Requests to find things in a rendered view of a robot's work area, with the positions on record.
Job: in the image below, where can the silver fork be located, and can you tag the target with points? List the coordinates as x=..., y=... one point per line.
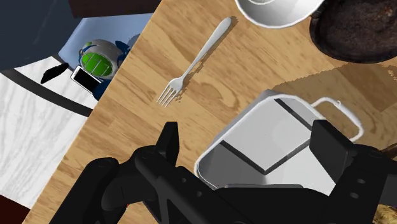
x=206, y=48

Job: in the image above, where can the tan textured object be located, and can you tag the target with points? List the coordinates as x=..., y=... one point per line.
x=387, y=215

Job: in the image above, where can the white square mug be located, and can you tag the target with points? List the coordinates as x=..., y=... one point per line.
x=266, y=136

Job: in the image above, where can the dark brown round pan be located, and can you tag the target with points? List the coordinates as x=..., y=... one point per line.
x=356, y=28

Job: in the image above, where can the grey green blue toy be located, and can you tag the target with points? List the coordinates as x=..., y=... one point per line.
x=99, y=63

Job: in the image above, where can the white phone black screen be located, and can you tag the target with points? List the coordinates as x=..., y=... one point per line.
x=85, y=78

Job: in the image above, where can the white table with black band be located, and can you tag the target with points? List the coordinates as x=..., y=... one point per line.
x=34, y=130

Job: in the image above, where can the white bowl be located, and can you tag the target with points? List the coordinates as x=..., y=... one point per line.
x=279, y=14

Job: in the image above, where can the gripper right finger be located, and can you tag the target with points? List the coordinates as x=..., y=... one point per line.
x=356, y=173

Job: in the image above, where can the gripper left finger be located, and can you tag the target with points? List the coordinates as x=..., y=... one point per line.
x=145, y=173

